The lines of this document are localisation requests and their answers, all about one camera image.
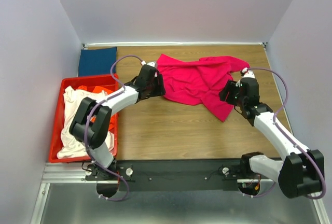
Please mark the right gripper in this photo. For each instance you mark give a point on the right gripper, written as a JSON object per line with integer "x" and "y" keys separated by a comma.
{"x": 230, "y": 86}

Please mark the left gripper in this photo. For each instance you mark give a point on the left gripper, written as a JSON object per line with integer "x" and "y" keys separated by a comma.
{"x": 160, "y": 89}

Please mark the magenta t shirt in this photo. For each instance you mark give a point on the magenta t shirt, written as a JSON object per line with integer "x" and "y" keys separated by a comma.
{"x": 199, "y": 82}

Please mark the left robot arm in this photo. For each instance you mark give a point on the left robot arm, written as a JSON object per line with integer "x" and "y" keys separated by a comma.
{"x": 90, "y": 123}

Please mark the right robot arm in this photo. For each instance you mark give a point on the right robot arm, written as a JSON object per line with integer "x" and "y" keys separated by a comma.
{"x": 300, "y": 171}

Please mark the red plastic bin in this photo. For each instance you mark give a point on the red plastic bin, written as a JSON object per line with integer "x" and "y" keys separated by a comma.
{"x": 105, "y": 81}

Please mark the orange t shirt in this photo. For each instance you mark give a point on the orange t shirt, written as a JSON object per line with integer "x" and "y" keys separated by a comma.
{"x": 98, "y": 92}

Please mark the folded blue t shirt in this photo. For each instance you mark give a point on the folded blue t shirt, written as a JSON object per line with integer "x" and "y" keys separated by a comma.
{"x": 96, "y": 61}

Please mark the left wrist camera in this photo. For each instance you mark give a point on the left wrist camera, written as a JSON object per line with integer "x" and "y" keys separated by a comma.
{"x": 152, "y": 64}

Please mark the black mounting base plate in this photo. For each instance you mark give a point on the black mounting base plate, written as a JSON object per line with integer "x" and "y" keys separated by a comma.
{"x": 172, "y": 175}

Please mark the aluminium frame rail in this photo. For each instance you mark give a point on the aluminium frame rail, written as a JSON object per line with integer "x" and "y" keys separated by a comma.
{"x": 55, "y": 173}

